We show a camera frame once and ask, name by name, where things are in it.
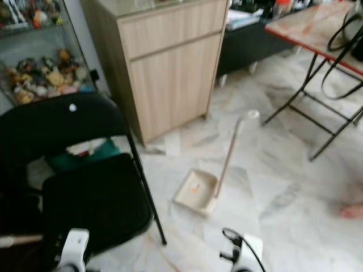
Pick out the beige broom with purple bristles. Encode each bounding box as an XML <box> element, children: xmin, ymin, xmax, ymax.
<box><xmin>0</xmin><ymin>234</ymin><xmax>37</xmax><ymax>249</ymax></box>

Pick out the glass figurine display cabinet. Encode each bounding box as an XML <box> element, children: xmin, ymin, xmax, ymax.
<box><xmin>0</xmin><ymin>0</ymin><xmax>100</xmax><ymax>108</ymax></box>

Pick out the teal shopping bag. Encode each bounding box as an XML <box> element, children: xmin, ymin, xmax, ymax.
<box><xmin>47</xmin><ymin>139</ymin><xmax>121</xmax><ymax>172</ymax></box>

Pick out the black folding chair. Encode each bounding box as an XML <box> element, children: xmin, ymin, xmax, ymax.
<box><xmin>0</xmin><ymin>92</ymin><xmax>168</xmax><ymax>267</ymax></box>

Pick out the light wood drawer cabinet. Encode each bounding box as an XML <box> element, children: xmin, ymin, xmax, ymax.
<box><xmin>81</xmin><ymin>0</ymin><xmax>230</xmax><ymax>144</ymax></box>

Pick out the black low bench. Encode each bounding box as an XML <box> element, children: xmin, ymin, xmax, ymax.
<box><xmin>216</xmin><ymin>11</ymin><xmax>298</xmax><ymax>77</ymax></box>

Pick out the white paper stack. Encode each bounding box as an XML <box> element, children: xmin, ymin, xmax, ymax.
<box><xmin>226</xmin><ymin>8</ymin><xmax>264</xmax><ymax>30</ymax></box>

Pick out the red-edged folding table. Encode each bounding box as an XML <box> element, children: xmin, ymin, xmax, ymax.
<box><xmin>264</xmin><ymin>0</ymin><xmax>363</xmax><ymax>162</ymax></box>

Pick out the person bare foot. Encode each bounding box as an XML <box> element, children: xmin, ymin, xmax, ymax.
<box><xmin>340</xmin><ymin>203</ymin><xmax>363</xmax><ymax>220</ymax></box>

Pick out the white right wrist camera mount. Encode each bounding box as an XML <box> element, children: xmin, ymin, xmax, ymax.
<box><xmin>235</xmin><ymin>235</ymin><xmax>264</xmax><ymax>272</ymax></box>

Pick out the black bag strap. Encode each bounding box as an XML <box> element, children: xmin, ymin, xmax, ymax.
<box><xmin>320</xmin><ymin>11</ymin><xmax>363</xmax><ymax>101</ymax></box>

